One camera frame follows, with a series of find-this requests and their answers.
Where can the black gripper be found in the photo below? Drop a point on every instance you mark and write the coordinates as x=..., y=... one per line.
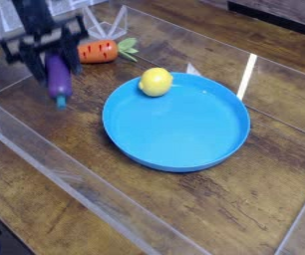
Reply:
x=43, y=34

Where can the purple toy eggplant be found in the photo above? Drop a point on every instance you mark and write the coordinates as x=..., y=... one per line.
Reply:
x=58, y=80

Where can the blue round tray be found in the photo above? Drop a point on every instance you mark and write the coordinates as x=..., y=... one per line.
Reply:
x=181, y=132

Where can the orange toy carrot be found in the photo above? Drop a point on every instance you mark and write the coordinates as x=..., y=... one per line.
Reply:
x=104, y=51

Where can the white grid curtain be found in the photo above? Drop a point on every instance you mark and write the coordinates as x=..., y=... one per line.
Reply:
x=9, y=20

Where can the yellow toy lemon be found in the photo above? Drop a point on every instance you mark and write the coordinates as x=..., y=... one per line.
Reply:
x=154, y=82

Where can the black bar at back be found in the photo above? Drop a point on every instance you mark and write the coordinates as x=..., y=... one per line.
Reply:
x=265, y=17

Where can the clear acrylic corner bracket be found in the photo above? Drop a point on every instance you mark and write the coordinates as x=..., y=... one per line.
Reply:
x=102, y=30

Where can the clear acrylic enclosure wall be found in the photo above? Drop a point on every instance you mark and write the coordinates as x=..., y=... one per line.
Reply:
x=75, y=198

